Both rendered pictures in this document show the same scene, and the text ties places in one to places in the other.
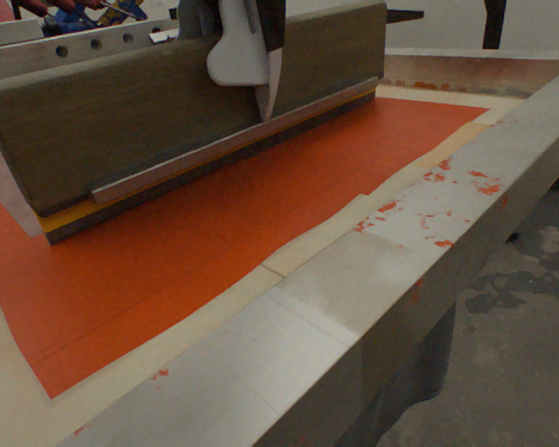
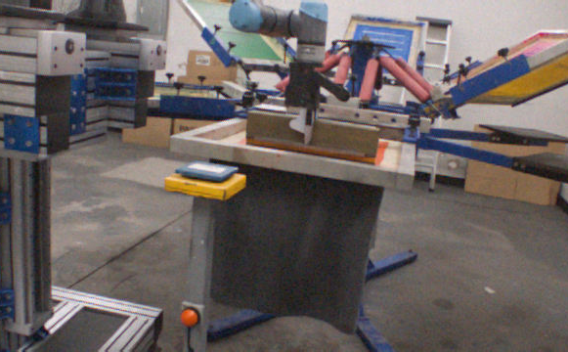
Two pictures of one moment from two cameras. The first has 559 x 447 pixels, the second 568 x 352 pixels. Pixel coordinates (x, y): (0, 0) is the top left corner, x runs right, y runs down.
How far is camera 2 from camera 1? 1.20 m
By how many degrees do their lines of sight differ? 51
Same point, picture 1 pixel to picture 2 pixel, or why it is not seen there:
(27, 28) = (352, 102)
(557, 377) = not seen: outside the picture
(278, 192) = not seen: hidden behind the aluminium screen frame
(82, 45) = (368, 116)
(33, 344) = not seen: hidden behind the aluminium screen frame
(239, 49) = (299, 122)
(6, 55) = (332, 110)
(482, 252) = (270, 161)
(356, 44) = (358, 139)
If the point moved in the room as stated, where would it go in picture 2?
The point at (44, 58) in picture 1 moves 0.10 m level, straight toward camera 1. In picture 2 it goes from (347, 115) to (337, 117)
